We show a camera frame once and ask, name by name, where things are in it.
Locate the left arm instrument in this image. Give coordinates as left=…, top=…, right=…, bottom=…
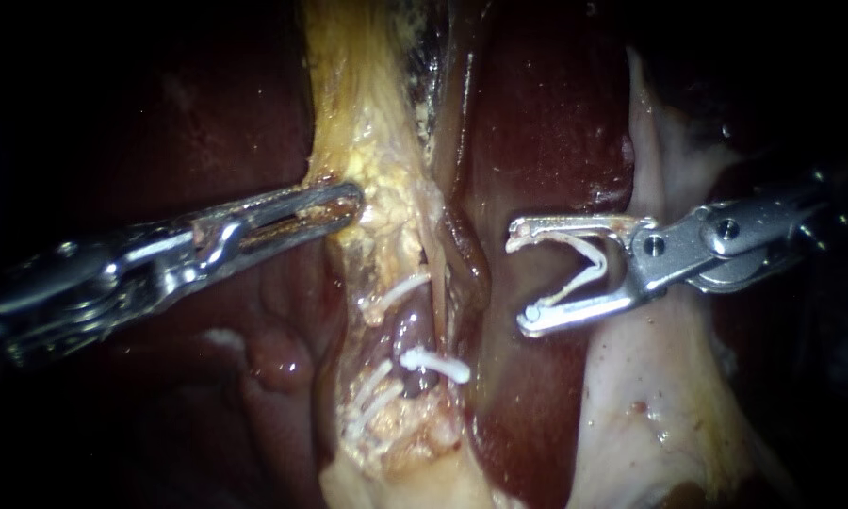
left=0, top=214, right=247, bottom=368

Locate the right arm instrument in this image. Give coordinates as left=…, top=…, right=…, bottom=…
left=624, top=186, right=832, bottom=299

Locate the right arm instrument jaw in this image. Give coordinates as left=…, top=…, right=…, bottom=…
left=505, top=214, right=660, bottom=253
left=516, top=282, right=642, bottom=339

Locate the gallbladder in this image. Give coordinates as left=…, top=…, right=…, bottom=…
left=300, top=0, right=455, bottom=284

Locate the left arm instrument jaw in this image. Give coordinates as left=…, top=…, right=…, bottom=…
left=239, top=209, right=363, bottom=255
left=196, top=180, right=366, bottom=236

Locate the pale fatty tissue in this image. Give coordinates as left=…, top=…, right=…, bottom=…
left=564, top=45, right=800, bottom=509
left=316, top=385, right=531, bottom=509

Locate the white clip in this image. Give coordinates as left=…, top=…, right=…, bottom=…
left=352, top=360, right=396, bottom=411
left=507, top=230, right=609, bottom=318
left=398, top=344, right=473, bottom=386
left=344, top=383, right=406, bottom=441
left=358, top=271, right=433, bottom=326

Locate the dark red liver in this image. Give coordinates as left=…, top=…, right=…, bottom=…
left=35, top=0, right=687, bottom=509

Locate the thin tube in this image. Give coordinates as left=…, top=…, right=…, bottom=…
left=439, top=201, right=493, bottom=323
left=422, top=229, right=450, bottom=348

